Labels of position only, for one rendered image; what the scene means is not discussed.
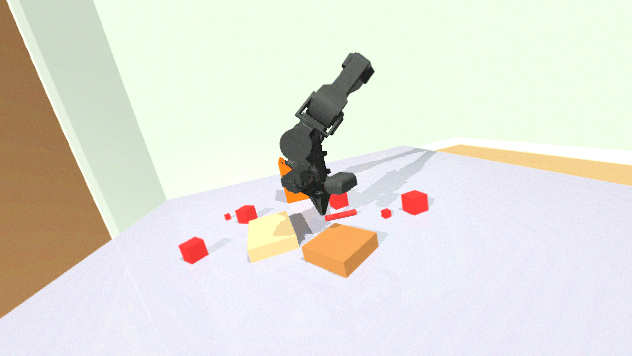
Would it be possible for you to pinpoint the red flat bar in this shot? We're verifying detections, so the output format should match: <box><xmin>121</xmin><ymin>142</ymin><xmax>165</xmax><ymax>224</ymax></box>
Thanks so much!
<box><xmin>325</xmin><ymin>209</ymin><xmax>357</xmax><ymax>221</ymax></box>

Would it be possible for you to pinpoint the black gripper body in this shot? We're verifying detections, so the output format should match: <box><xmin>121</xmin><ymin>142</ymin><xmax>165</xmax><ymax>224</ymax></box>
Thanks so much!
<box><xmin>294</xmin><ymin>148</ymin><xmax>358</xmax><ymax>195</ymax></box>

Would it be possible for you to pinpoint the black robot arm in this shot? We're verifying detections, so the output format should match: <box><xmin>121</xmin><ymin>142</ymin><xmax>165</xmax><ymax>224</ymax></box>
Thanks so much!
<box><xmin>279</xmin><ymin>52</ymin><xmax>375</xmax><ymax>194</ymax></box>

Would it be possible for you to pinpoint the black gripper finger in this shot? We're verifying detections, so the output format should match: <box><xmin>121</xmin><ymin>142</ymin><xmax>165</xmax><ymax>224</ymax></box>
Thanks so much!
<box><xmin>311</xmin><ymin>190</ymin><xmax>331</xmax><ymax>216</ymax></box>
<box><xmin>301</xmin><ymin>186</ymin><xmax>321</xmax><ymax>215</ymax></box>

